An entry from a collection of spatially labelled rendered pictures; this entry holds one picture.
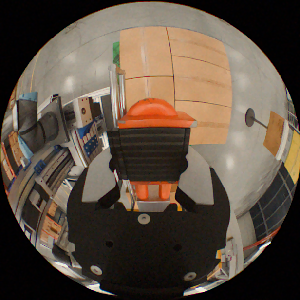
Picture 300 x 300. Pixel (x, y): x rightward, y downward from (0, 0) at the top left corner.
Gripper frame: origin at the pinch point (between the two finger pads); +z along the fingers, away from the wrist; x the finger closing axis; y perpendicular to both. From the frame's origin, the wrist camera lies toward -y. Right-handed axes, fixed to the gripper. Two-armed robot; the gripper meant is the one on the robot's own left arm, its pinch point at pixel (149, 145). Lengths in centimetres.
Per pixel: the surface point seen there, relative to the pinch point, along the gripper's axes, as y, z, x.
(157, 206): 12.5, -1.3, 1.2
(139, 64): -33, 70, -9
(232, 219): 111, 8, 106
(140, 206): 12.6, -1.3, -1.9
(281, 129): -13, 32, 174
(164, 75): -22, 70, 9
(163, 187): 7.0, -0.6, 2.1
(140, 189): 7.6, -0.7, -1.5
